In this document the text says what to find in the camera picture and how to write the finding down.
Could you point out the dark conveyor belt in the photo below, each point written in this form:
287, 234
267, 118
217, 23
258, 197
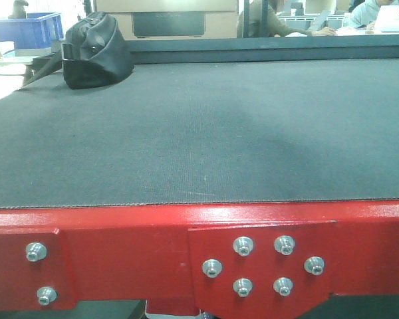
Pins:
205, 133

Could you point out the seated person in light blue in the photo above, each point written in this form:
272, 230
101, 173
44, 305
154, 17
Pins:
384, 15

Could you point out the black bag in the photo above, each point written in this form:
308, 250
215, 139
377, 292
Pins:
93, 54

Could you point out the seated person in olive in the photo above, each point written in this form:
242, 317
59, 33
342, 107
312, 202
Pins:
275, 26

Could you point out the brown cardboard box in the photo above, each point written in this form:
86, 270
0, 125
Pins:
172, 19

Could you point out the blue crate on table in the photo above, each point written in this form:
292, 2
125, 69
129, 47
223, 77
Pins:
37, 31

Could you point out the grey folding table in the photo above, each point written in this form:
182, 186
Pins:
14, 72

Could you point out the red conveyor frame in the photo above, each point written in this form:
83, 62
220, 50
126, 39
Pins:
240, 260

